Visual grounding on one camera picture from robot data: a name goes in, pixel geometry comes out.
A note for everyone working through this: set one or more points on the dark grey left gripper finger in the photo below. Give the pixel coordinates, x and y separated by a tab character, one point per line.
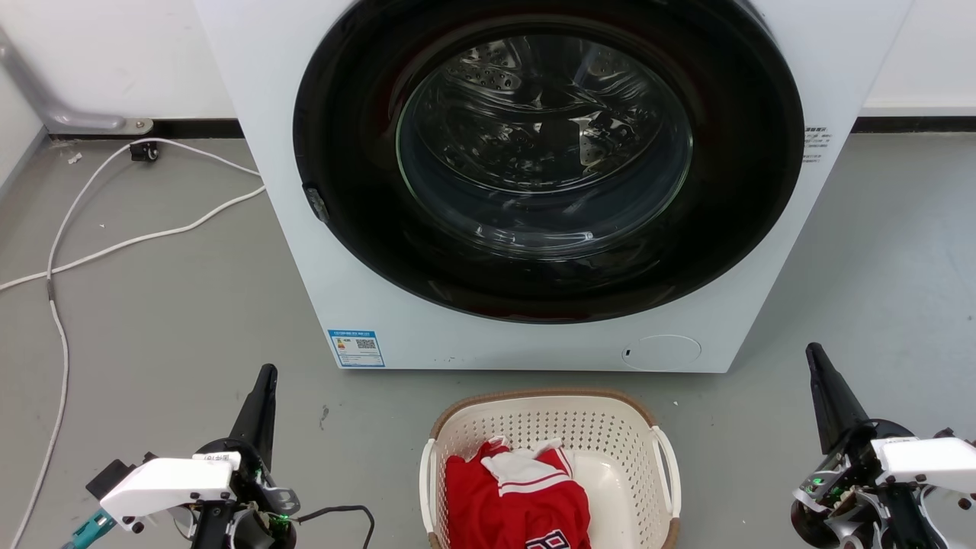
258	412

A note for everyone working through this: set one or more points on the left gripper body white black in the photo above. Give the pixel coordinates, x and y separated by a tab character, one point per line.
175	480

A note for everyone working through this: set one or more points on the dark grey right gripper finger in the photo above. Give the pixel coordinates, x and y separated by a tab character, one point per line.
833	404

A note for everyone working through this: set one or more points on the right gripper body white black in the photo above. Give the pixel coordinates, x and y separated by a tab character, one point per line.
923	461

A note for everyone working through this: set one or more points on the cream perforated plastic laundry basket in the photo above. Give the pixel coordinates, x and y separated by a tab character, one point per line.
610	435

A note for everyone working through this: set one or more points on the blue energy label sticker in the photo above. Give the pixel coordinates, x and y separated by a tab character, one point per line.
356	348

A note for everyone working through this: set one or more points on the red and white jersey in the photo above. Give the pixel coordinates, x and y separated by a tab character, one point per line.
488	503

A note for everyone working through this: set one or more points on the small text sticker on washer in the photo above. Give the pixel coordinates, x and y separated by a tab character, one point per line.
815	145

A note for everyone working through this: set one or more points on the round black glass washer door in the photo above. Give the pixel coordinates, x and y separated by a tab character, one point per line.
343	114

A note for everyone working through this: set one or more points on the white front-load washing machine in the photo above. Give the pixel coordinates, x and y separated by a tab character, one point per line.
252	91

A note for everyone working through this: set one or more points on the small black wall plug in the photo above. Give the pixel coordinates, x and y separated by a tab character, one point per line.
143	151

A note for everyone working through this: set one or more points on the grey bent wall pipe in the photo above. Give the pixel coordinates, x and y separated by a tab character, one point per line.
46	99

